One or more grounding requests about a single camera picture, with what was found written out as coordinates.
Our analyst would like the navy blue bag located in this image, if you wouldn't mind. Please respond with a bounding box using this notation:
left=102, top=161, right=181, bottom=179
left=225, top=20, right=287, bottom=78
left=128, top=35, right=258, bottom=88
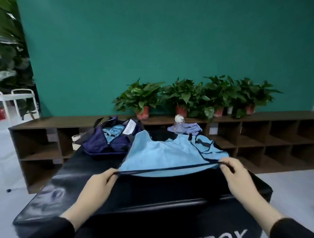
left=75, top=116, right=146, bottom=157

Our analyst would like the white metal rack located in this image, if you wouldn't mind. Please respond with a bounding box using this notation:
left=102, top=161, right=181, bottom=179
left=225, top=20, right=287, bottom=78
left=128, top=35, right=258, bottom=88
left=0, top=0, right=39, bottom=114

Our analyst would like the person's right forearm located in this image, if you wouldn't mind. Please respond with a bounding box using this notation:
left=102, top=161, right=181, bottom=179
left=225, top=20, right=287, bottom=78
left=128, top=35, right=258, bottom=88
left=243, top=192, right=314, bottom=238

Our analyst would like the wooden shelf cabinet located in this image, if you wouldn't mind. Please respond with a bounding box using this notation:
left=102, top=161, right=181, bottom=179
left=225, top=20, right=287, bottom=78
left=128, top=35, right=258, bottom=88
left=9, top=111, right=314, bottom=194

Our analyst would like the person's left forearm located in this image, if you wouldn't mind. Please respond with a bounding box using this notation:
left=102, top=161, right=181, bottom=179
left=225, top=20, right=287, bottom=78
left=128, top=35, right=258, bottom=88
left=27, top=196, right=108, bottom=238

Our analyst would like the black leather bench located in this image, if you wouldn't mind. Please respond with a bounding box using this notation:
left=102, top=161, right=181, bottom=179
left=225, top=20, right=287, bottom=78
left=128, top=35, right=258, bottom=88
left=12, top=128, right=273, bottom=238

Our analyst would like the green plant in red pot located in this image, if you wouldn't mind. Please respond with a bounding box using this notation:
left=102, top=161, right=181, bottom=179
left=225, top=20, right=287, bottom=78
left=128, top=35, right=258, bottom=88
left=233, top=77, right=284, bottom=118
left=161, top=77, right=206, bottom=118
left=113, top=78, right=166, bottom=121

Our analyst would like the small white-lidded jar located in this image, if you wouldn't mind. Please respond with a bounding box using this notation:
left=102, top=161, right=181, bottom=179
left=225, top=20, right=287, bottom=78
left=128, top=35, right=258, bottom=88
left=72, top=134, right=82, bottom=151

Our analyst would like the clear bottle silver cap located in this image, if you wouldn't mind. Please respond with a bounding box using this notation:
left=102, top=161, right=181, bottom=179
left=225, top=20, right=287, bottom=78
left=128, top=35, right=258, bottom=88
left=174, top=114, right=186, bottom=134

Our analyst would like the person's right hand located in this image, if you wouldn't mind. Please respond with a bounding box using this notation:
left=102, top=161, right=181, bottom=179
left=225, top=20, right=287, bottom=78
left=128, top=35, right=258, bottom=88
left=219, top=157, right=259, bottom=203

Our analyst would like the white wheeled cart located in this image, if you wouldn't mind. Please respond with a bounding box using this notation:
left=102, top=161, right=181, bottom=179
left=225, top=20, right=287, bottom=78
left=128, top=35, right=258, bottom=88
left=0, top=88, right=41, bottom=122

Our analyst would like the green plant in white pot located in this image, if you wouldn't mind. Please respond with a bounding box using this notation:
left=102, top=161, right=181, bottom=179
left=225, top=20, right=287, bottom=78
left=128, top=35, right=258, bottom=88
left=199, top=75, right=242, bottom=121

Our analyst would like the person's left hand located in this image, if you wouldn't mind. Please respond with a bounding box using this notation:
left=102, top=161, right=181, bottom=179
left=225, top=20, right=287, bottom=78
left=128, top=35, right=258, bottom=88
left=80, top=168, right=120, bottom=211

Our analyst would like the purple cloth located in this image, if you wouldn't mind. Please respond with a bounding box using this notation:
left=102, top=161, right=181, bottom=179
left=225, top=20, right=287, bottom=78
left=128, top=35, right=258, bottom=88
left=167, top=123, right=203, bottom=137

